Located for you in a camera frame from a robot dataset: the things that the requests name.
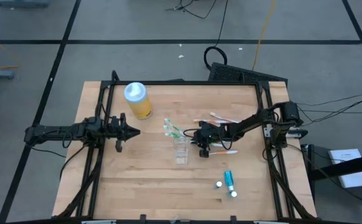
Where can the small white cap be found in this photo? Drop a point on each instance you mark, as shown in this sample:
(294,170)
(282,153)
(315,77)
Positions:
(218,184)
(232,194)

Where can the black mesh computer case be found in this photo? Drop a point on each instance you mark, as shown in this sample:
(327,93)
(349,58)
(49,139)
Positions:
(246,74)

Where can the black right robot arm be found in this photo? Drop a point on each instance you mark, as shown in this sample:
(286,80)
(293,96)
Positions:
(252,121)

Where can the yellow wipes canister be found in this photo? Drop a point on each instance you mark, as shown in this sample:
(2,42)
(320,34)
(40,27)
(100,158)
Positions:
(139,104)

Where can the black table edge clamp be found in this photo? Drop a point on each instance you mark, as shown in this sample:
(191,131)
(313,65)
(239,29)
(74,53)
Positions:
(233,218)
(143,217)

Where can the black side stand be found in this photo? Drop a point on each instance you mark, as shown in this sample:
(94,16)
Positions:
(330,169)

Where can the clear acrylic organizer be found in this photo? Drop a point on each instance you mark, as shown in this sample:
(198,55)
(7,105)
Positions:
(181,152)

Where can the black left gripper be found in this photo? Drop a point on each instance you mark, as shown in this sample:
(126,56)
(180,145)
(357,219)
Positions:
(117,130)

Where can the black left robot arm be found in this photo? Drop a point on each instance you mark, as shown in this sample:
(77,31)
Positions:
(53,130)

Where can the white booklet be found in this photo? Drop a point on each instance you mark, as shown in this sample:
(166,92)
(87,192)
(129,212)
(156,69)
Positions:
(350,168)

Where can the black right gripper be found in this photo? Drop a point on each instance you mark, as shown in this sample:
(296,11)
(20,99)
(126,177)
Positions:
(209,130)

